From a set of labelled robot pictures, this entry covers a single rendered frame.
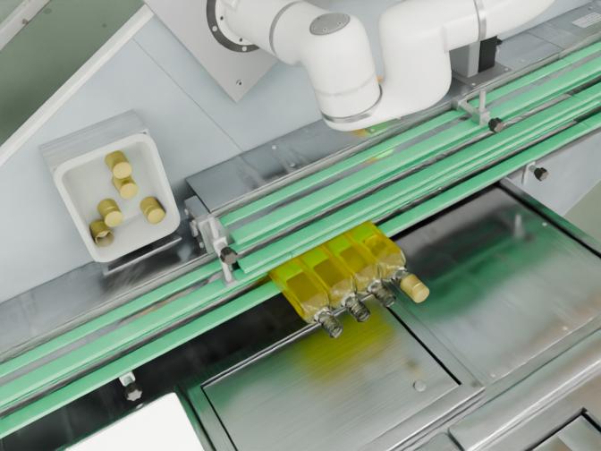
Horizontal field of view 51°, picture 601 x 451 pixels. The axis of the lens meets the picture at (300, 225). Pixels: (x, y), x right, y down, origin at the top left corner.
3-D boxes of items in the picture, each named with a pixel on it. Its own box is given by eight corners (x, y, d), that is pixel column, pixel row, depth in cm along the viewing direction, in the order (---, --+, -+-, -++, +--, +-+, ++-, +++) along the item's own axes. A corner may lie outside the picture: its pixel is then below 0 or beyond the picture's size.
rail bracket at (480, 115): (447, 108, 133) (491, 137, 124) (448, 78, 128) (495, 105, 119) (461, 102, 134) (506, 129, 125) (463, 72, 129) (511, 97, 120)
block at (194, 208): (190, 237, 125) (205, 257, 120) (179, 201, 118) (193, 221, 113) (207, 229, 126) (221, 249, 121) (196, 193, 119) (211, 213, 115)
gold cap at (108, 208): (95, 202, 114) (101, 216, 111) (113, 195, 115) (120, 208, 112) (100, 217, 117) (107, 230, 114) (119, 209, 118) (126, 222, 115)
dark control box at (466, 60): (442, 64, 143) (467, 79, 137) (444, 32, 138) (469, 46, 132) (469, 53, 145) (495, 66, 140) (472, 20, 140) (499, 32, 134)
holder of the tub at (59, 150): (94, 258, 123) (105, 282, 118) (38, 145, 105) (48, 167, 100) (173, 222, 129) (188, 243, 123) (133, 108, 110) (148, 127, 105)
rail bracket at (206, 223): (207, 263, 121) (235, 303, 113) (186, 198, 110) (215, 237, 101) (221, 257, 122) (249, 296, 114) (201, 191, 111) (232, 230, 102)
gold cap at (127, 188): (109, 175, 113) (116, 188, 110) (127, 167, 114) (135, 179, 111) (115, 191, 115) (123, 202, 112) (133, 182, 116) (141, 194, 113)
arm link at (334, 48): (311, -16, 94) (377, 12, 83) (331, 58, 103) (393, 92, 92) (258, 14, 92) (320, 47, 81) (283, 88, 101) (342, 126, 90)
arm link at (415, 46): (454, -30, 88) (464, 66, 99) (293, 23, 90) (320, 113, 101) (478, -1, 81) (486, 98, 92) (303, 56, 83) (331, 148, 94)
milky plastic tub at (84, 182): (84, 241, 120) (97, 268, 114) (37, 146, 104) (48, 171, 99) (167, 204, 125) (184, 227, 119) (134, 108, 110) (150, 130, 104)
